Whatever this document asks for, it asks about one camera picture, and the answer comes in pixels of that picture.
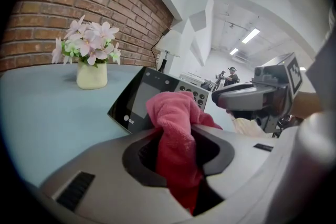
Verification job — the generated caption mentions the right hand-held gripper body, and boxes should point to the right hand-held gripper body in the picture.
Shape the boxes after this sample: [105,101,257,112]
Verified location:
[251,52,305,137]

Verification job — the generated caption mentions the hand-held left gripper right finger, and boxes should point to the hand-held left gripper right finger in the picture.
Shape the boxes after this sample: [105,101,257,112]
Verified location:
[191,124,336,224]

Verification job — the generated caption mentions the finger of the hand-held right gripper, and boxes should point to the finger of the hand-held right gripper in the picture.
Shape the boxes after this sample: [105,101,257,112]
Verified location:
[211,81,278,111]

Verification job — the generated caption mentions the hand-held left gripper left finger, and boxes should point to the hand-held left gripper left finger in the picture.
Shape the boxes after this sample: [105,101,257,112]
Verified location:
[39,127,195,224]

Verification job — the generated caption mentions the pink cloth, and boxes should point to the pink cloth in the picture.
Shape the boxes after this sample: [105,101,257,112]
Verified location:
[145,90,224,215]

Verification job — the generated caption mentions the person's right forearm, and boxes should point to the person's right forearm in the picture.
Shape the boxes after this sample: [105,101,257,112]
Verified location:
[291,90,325,120]

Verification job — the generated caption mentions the white desk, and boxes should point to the white desk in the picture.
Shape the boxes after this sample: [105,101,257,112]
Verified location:
[179,73,211,88]

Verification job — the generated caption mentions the light blue table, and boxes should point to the light blue table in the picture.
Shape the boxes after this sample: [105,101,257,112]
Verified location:
[0,62,237,187]

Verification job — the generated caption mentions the white table lamp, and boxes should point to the white table lamp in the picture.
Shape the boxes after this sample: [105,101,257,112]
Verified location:
[155,29,182,73]

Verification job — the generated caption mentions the pink flowers in cream pot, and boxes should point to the pink flowers in cream pot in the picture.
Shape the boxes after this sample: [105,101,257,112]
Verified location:
[50,15,122,91]

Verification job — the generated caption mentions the black lamp cable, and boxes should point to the black lamp cable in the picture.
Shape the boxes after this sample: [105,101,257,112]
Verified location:
[150,34,165,72]

